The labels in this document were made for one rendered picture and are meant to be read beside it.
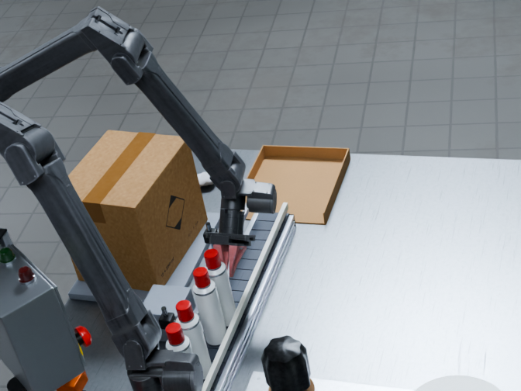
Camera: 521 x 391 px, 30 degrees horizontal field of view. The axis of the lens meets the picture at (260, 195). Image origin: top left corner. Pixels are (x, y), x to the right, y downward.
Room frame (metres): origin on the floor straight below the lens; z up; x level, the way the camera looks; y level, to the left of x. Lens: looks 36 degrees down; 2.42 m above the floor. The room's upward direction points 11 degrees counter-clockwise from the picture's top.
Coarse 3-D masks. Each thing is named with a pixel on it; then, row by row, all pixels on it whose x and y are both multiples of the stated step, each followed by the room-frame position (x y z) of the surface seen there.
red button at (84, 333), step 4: (76, 328) 1.22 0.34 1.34; (80, 328) 1.22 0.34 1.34; (84, 328) 1.22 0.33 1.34; (76, 332) 1.23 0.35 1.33; (80, 332) 1.21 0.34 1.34; (84, 332) 1.21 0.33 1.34; (88, 332) 1.22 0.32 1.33; (76, 336) 1.21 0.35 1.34; (80, 336) 1.21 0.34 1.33; (84, 336) 1.21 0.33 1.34; (88, 336) 1.21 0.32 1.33; (80, 340) 1.21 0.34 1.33; (84, 340) 1.20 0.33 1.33; (88, 340) 1.20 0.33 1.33; (80, 344) 1.20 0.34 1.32; (84, 344) 1.21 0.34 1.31; (88, 344) 1.20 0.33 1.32
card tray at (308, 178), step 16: (256, 160) 2.32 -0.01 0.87; (272, 160) 2.36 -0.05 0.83; (288, 160) 2.34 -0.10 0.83; (304, 160) 2.33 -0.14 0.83; (320, 160) 2.31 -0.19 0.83; (336, 160) 2.30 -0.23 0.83; (256, 176) 2.29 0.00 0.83; (272, 176) 2.28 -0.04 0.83; (288, 176) 2.26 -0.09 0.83; (304, 176) 2.25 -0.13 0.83; (320, 176) 2.23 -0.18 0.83; (336, 176) 2.22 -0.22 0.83; (288, 192) 2.19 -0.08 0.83; (304, 192) 2.17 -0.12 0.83; (320, 192) 2.16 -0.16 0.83; (336, 192) 2.14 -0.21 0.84; (288, 208) 2.11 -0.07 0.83; (304, 208) 2.10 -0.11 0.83; (320, 208) 2.09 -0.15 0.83
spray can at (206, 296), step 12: (204, 276) 1.60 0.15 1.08; (192, 288) 1.62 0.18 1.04; (204, 288) 1.60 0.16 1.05; (204, 300) 1.59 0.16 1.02; (216, 300) 1.60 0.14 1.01; (204, 312) 1.60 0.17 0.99; (216, 312) 1.60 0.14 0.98; (204, 324) 1.60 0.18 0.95; (216, 324) 1.59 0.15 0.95; (216, 336) 1.59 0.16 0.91
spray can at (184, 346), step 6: (168, 324) 1.47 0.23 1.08; (174, 324) 1.47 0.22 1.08; (180, 324) 1.47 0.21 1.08; (168, 330) 1.45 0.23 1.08; (174, 330) 1.45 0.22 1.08; (180, 330) 1.45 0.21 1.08; (168, 336) 1.45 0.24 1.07; (174, 336) 1.44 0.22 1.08; (180, 336) 1.45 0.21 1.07; (186, 336) 1.47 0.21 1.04; (168, 342) 1.46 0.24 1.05; (174, 342) 1.44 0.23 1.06; (180, 342) 1.45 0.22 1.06; (186, 342) 1.45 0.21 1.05; (168, 348) 1.45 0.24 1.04; (174, 348) 1.44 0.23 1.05; (180, 348) 1.44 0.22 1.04; (186, 348) 1.44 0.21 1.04
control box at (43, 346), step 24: (0, 264) 1.26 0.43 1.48; (24, 264) 1.25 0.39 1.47; (0, 288) 1.20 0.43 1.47; (24, 288) 1.19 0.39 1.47; (48, 288) 1.18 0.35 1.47; (0, 312) 1.14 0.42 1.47; (24, 312) 1.15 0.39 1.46; (48, 312) 1.16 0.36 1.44; (0, 336) 1.17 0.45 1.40; (24, 336) 1.14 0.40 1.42; (48, 336) 1.16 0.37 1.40; (72, 336) 1.18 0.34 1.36; (24, 360) 1.13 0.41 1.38; (48, 360) 1.15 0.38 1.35; (72, 360) 1.17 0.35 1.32; (24, 384) 1.16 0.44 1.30; (48, 384) 1.14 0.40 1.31
